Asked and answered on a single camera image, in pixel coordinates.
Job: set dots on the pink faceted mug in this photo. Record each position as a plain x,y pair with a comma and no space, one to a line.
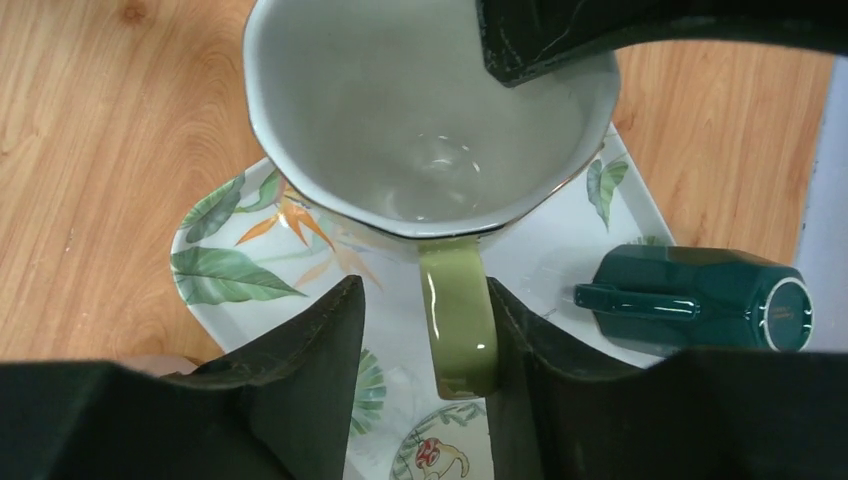
160,365

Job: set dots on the large floral cream mug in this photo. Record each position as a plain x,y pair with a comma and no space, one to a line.
452,442

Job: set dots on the lime green faceted mug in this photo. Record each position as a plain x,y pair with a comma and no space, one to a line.
384,115

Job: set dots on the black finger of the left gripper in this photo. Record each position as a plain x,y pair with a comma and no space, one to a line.
525,39

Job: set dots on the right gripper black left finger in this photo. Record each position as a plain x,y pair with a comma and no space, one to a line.
279,407

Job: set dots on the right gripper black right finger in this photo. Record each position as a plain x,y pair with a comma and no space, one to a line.
565,410

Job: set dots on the floral white serving tray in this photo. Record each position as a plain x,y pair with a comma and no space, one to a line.
243,268

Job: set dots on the dark green faceted mug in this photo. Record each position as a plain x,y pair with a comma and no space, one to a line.
662,299

